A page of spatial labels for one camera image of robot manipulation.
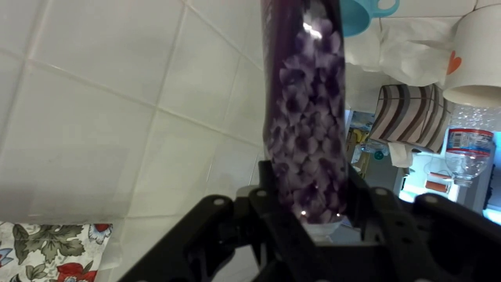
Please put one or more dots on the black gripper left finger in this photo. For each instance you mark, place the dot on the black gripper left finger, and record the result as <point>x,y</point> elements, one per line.
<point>204,241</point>

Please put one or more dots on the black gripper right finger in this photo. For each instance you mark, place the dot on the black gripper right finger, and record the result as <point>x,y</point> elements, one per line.
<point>429,240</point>

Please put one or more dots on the purple floral dish soap bottle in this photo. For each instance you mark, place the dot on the purple floral dish soap bottle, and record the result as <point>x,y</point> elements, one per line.
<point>304,126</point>

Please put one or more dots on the clear water bottle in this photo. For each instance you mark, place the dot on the clear water bottle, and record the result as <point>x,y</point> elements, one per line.
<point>469,143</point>

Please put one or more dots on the striped tissue box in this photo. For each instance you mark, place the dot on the striped tissue box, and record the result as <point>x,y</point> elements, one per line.
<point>415,116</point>

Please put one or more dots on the white flower mug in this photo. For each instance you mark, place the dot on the white flower mug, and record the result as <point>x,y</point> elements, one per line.
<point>473,75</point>

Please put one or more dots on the floral window curtain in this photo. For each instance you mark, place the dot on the floral window curtain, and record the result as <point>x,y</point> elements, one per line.
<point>52,252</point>

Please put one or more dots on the small teal bowl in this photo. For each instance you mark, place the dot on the small teal bowl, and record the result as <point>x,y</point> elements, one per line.
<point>357,14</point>

